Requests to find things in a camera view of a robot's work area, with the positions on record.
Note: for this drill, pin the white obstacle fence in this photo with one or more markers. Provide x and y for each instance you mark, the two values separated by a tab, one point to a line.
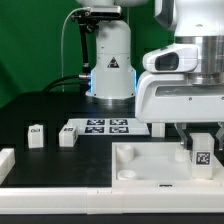
104	200

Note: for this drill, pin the black camera stand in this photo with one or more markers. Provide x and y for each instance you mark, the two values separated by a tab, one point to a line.
87	25

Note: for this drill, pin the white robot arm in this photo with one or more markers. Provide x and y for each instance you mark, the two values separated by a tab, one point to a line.
198	22

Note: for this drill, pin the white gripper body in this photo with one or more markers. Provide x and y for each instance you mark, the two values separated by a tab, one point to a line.
164	94

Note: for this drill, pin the white tag sheet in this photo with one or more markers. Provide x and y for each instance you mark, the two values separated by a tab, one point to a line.
108	126

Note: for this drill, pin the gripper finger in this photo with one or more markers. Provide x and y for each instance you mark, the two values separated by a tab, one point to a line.
220	135
181	135

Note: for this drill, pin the white square table top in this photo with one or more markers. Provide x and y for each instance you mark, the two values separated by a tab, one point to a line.
157	164

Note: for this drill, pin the black camera on stand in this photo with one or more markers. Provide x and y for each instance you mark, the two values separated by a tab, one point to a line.
105	12

